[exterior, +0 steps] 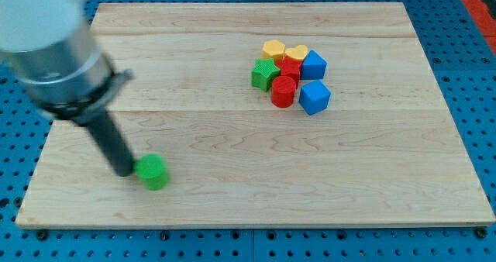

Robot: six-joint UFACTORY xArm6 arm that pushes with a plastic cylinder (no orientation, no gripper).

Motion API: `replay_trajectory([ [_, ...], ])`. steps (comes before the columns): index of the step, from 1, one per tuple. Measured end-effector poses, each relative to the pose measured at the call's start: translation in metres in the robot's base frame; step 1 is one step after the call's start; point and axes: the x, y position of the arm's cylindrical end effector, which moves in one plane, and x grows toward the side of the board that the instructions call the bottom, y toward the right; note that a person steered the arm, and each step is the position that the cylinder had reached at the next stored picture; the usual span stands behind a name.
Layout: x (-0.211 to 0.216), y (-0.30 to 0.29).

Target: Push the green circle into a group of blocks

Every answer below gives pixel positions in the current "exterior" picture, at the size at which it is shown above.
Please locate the green cylinder block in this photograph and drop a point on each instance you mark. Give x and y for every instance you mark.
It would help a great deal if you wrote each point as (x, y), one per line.
(152, 171)

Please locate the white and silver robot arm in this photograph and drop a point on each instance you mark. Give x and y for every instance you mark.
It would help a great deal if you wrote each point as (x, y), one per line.
(50, 49)

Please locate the green star block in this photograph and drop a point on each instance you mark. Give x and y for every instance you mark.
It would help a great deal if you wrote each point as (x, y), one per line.
(263, 73)

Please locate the red cylinder block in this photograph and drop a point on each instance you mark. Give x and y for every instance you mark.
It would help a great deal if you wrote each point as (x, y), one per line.
(283, 91)

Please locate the red star block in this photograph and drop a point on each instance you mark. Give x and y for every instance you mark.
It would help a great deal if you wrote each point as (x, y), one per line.
(290, 67)

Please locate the blue cube block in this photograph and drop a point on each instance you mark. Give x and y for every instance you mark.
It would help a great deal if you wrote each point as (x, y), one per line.
(314, 97)

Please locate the yellow hexagon block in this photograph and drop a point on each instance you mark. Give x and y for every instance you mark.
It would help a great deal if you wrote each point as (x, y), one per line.
(274, 49)

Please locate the blue pentagon block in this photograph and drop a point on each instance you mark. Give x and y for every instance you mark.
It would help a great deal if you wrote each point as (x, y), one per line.
(313, 67)

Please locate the yellow heart block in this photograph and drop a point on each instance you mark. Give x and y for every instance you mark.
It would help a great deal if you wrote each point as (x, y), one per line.
(298, 53)

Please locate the light wooden board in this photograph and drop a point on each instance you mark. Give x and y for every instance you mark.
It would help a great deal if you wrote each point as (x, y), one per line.
(385, 153)

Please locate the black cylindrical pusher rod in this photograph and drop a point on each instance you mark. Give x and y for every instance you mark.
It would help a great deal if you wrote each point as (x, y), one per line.
(110, 141)

